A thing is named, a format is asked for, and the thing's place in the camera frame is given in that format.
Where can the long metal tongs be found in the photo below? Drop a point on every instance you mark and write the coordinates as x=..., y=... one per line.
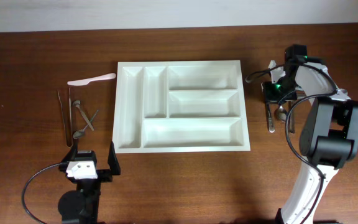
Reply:
x=68, y=141

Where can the metal fork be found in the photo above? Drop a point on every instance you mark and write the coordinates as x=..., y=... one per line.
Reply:
x=271, y=127
x=292, y=120

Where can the small metal spoon upper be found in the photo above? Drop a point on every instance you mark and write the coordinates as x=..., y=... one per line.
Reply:
x=77, y=104

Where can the white plastic knife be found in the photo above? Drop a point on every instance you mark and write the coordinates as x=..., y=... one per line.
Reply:
x=86, y=81

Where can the white cutlery tray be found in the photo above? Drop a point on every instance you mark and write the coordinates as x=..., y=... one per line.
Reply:
x=182, y=106

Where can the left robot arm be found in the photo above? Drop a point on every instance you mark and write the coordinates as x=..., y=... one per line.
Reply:
x=81, y=205

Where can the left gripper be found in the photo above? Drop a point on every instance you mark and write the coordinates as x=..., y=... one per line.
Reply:
x=105, y=174

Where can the small metal spoon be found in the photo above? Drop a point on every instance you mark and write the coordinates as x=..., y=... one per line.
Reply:
x=81, y=132
x=77, y=104

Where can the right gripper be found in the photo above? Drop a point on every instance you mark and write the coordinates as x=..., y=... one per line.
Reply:
x=271, y=98

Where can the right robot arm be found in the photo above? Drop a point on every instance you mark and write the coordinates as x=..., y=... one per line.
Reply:
x=329, y=137

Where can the small metal spoon lower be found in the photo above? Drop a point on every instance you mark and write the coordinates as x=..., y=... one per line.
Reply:
x=81, y=132

